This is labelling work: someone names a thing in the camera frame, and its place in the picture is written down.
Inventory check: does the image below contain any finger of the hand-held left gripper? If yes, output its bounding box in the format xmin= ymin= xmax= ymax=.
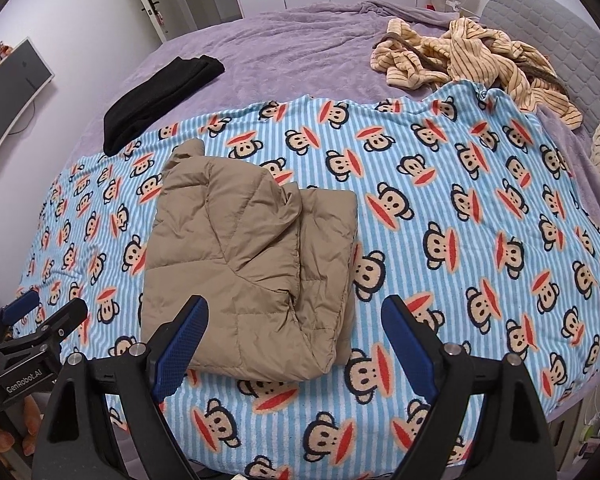
xmin=0 ymin=297 xmax=89 ymax=361
xmin=0 ymin=290 xmax=41 ymax=343

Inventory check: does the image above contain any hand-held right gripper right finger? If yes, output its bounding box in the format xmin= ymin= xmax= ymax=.
xmin=381 ymin=294 xmax=551 ymax=480

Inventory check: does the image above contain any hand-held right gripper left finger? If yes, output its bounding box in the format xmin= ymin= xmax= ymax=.
xmin=32 ymin=294 xmax=210 ymax=480

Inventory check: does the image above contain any khaki puffer jacket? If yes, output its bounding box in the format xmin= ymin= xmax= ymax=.
xmin=139 ymin=139 xmax=358 ymax=383

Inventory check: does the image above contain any white clothes hanger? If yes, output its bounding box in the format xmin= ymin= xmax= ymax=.
xmin=444 ymin=0 xmax=482 ymax=19

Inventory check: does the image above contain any person's left hand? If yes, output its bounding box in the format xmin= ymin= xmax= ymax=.
xmin=0 ymin=397 xmax=48 ymax=461

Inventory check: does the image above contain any blue striped monkey print blanket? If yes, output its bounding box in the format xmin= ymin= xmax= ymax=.
xmin=10 ymin=81 xmax=600 ymax=480

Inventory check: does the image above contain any white curved monitor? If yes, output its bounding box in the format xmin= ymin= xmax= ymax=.
xmin=0 ymin=36 xmax=56 ymax=167

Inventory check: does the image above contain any black folded garment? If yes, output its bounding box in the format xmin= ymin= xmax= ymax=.
xmin=102 ymin=55 xmax=226 ymax=157

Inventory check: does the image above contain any beige striped fleece garment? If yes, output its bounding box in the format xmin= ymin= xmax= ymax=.
xmin=369 ymin=17 xmax=583 ymax=132

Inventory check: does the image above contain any purple bedspread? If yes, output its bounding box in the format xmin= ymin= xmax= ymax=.
xmin=87 ymin=0 xmax=600 ymax=211

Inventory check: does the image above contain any grey quilted headboard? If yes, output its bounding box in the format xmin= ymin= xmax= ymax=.
xmin=480 ymin=0 xmax=600 ymax=133

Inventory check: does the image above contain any black monitor cable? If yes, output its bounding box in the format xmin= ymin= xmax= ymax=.
xmin=6 ymin=109 xmax=35 ymax=137

